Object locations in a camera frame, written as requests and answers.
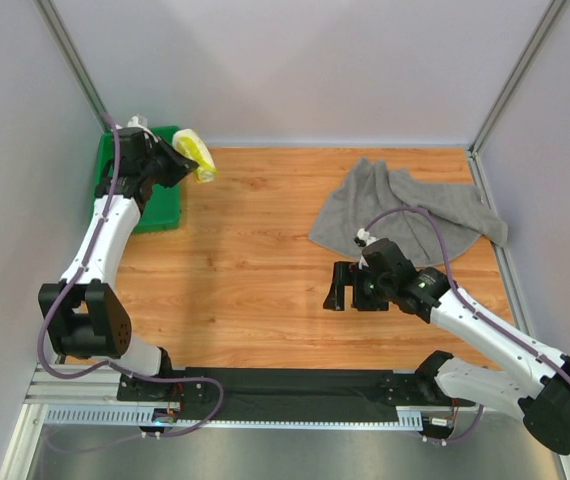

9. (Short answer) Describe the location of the aluminium corner post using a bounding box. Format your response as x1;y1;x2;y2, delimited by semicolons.
34;0;109;132
468;0;570;157

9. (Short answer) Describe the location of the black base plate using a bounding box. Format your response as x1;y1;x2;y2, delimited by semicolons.
117;367;473;424

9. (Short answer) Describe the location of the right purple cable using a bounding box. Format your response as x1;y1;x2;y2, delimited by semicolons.
359;206;570;449

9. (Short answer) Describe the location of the yellow green patterned towel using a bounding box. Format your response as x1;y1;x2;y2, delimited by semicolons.
172;129;217;183

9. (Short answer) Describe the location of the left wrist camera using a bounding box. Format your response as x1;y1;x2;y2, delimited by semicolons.
127;114;156;140

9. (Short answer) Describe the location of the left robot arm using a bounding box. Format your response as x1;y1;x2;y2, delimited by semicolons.
38;124;216;377

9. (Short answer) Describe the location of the aluminium frame rail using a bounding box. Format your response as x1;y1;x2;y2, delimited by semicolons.
24;363;570;431

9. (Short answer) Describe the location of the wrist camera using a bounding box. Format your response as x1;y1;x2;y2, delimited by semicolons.
354;228;378;270
127;114;156;140

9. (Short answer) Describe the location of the right aluminium corner post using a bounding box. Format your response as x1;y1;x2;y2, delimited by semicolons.
468;0;570;157

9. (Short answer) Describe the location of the grey towel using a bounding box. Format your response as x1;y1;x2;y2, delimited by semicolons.
308;159;508;267

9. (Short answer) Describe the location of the green plastic tray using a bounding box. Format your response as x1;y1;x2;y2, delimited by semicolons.
94;133;181;234

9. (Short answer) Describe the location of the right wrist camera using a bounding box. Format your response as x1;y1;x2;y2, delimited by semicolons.
354;228;378;270

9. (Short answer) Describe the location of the left aluminium corner post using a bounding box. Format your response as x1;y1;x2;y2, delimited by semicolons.
34;0;109;132

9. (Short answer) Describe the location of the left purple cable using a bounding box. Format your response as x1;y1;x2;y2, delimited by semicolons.
37;112;226;455

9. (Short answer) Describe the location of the purple cable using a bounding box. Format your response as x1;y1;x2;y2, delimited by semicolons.
359;206;570;449
37;112;226;455

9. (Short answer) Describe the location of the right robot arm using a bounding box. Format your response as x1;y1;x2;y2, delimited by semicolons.
323;238;570;455

